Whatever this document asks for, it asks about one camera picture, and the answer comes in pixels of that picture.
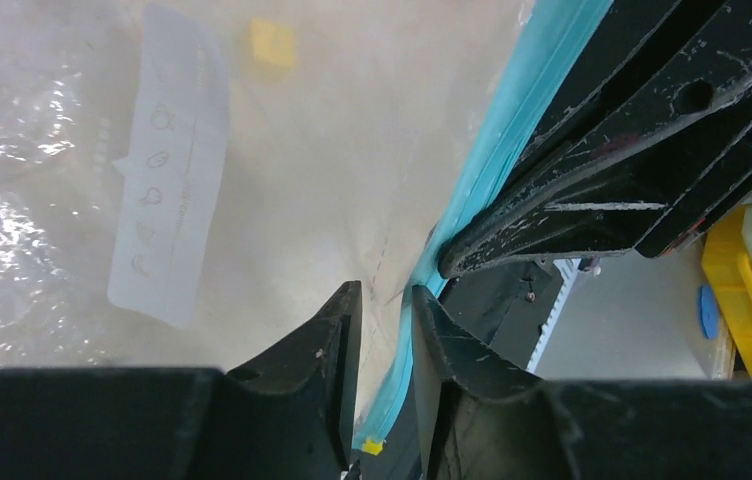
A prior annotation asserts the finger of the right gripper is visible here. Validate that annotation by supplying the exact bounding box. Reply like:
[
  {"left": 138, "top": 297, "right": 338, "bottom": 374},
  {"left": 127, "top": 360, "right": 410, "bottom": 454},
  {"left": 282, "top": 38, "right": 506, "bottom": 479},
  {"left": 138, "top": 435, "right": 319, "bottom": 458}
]
[{"left": 437, "top": 1, "right": 752, "bottom": 278}]

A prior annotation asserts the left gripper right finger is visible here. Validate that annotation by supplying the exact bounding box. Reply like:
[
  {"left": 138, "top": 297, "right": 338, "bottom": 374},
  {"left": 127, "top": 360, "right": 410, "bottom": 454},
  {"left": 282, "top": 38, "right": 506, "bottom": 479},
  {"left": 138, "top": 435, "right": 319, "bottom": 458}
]
[{"left": 412, "top": 285, "right": 549, "bottom": 479}]

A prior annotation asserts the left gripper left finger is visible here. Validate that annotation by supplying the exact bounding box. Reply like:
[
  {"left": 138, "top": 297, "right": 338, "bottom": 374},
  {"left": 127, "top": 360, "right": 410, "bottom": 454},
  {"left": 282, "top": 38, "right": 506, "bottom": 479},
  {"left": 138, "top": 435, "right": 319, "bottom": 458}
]
[{"left": 226, "top": 281, "right": 362, "bottom": 479}]

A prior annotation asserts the clear zip top bag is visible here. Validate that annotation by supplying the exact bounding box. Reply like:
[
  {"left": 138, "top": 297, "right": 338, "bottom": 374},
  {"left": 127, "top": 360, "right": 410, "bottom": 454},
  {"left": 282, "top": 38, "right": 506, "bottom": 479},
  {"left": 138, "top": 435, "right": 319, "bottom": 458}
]
[{"left": 0, "top": 1, "right": 610, "bottom": 453}]

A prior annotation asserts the yellow cube block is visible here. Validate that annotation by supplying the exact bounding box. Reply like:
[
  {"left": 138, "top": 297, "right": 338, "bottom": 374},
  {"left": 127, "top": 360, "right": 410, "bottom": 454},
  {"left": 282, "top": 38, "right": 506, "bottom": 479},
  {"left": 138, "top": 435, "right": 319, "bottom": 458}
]
[{"left": 248, "top": 18, "right": 297, "bottom": 70}]

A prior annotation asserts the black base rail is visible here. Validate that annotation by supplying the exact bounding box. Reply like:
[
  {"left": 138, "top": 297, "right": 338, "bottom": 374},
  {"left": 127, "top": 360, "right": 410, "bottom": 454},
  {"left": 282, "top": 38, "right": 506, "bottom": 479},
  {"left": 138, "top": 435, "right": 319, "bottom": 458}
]
[{"left": 439, "top": 260, "right": 563, "bottom": 369}]

